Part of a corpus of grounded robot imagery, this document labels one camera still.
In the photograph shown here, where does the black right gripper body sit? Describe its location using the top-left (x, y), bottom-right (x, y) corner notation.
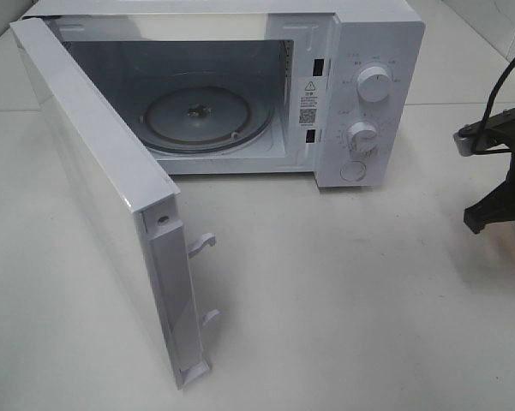
top-left (462, 109), bottom-right (515, 234)

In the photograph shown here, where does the upper white power knob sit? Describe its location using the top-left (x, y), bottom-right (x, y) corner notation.
top-left (356, 63), bottom-right (392, 103)

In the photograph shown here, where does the lower white timer knob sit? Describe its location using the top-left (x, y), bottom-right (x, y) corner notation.
top-left (347, 122), bottom-right (379, 153)

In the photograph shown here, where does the white microwave oven body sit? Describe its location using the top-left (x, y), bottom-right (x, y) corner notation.
top-left (18, 1), bottom-right (425, 188)

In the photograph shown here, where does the glass microwave turntable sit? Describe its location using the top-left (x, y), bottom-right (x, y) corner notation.
top-left (139, 86), bottom-right (274, 154)

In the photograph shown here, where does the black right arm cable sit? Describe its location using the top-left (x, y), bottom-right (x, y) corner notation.
top-left (458, 40), bottom-right (515, 155)

